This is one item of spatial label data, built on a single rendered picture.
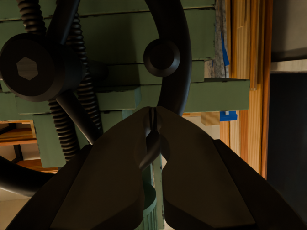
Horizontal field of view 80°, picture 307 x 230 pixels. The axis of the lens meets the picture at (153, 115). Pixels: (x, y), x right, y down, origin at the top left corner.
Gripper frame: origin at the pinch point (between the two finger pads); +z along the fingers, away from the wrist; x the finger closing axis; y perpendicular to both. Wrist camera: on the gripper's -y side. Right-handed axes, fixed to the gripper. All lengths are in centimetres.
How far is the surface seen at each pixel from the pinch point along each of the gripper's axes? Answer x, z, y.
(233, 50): 74, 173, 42
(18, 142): -177, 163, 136
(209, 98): 10.3, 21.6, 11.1
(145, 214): -5, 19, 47
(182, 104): 2.7, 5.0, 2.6
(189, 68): 3.4, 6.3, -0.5
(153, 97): -0.8, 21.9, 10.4
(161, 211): -1, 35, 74
